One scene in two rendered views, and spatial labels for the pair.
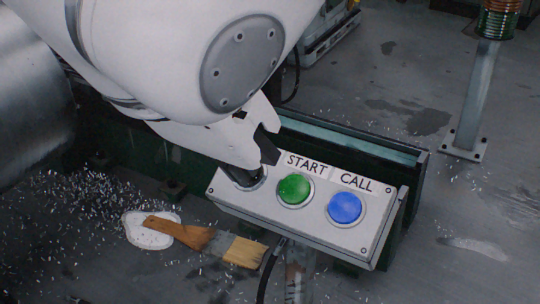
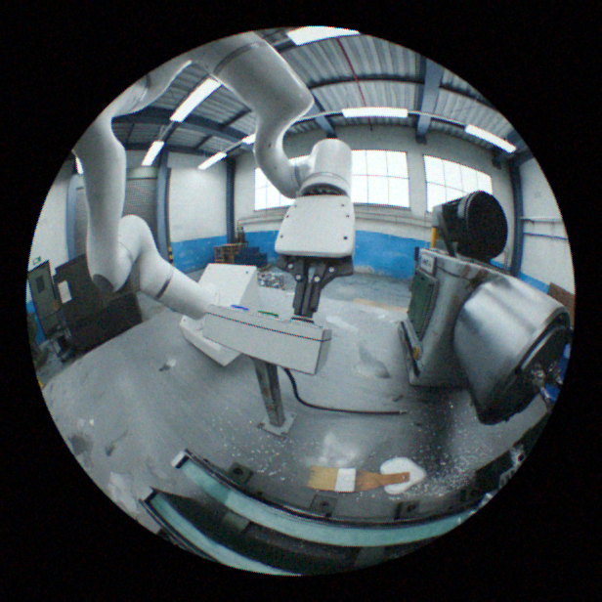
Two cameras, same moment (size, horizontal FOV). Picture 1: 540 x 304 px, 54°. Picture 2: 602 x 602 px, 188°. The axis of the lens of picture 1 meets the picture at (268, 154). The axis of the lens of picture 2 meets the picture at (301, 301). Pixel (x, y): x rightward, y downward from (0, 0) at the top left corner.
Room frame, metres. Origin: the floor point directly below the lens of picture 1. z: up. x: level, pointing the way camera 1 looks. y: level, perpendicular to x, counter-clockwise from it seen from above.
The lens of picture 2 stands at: (0.58, -0.01, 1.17)
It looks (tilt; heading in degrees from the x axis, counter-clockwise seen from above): 23 degrees down; 171
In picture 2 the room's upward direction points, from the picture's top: straight up
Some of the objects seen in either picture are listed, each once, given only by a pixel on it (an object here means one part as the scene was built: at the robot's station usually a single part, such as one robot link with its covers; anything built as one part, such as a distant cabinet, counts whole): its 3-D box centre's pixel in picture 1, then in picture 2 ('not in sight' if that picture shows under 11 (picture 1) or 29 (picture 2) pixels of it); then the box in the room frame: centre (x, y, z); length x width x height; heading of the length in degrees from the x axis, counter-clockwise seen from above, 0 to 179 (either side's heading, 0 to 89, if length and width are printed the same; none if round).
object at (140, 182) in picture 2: not in sight; (120, 231); (-3.75, -5.20, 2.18); 3.84 x 0.51 x 4.35; 143
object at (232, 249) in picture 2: not in sight; (230, 255); (-6.37, -1.83, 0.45); 1.26 x 0.86 x 0.89; 53
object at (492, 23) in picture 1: (497, 19); not in sight; (0.82, -0.37, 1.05); 0.06 x 0.06 x 0.04
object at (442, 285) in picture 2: not in sight; (453, 311); (0.32, 0.55, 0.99); 0.35 x 0.31 x 0.37; 150
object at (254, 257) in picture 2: not in sight; (250, 258); (-5.12, -0.81, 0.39); 1.20 x 0.80 x 0.79; 61
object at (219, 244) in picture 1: (202, 238); (361, 480); (0.57, 0.10, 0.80); 0.21 x 0.05 x 0.01; 66
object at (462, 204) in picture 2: not in sight; (452, 257); (0.26, 0.54, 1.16); 0.33 x 0.26 x 0.42; 150
